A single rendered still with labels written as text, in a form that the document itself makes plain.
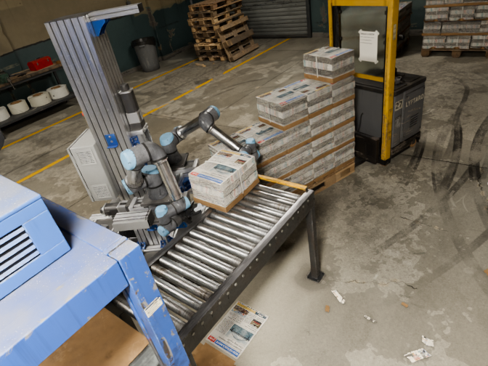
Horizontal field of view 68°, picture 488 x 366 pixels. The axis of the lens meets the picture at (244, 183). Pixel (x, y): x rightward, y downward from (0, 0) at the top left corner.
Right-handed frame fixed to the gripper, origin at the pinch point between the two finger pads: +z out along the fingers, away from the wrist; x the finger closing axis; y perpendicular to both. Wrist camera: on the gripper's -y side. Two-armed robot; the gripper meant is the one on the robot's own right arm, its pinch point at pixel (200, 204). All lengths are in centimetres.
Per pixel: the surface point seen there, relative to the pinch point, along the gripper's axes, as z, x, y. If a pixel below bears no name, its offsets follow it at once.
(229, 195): 6.3, -24.1, 10.1
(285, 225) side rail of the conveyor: 8, -63, -2
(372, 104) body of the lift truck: 234, -31, -19
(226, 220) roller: -4.8, -28.2, -0.6
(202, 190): 0.1, -6.9, 13.2
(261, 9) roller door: 754, 471, -8
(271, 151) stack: 94, 5, -9
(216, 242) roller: -24.1, -35.7, -0.4
